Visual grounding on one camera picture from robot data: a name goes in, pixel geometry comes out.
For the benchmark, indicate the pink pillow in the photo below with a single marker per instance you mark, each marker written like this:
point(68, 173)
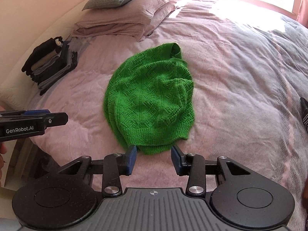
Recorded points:
point(135, 11)
point(136, 30)

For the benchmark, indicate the upper pink pillow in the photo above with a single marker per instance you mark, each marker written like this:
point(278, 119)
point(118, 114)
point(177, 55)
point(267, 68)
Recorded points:
point(135, 11)

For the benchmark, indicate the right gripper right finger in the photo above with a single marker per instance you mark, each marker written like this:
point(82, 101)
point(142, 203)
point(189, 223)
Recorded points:
point(193, 166)

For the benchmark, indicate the pile of mixed clothes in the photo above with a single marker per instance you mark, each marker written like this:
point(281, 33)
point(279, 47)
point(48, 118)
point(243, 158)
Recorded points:
point(304, 107)

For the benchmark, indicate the person's left hand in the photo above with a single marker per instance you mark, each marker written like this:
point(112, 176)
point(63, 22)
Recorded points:
point(3, 150)

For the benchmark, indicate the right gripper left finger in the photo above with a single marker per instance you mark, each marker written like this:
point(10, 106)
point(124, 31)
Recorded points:
point(114, 166)

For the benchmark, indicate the stack of folded dark clothes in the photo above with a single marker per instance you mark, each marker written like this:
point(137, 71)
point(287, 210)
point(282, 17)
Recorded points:
point(49, 62)

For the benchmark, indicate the lower pink pillow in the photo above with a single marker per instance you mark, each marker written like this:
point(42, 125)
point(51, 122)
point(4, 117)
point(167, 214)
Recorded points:
point(136, 30)

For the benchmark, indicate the green knitted sweater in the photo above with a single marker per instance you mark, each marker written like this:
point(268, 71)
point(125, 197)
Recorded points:
point(148, 101)

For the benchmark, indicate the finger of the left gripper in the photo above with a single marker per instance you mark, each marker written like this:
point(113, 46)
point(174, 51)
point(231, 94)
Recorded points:
point(55, 119)
point(23, 112)

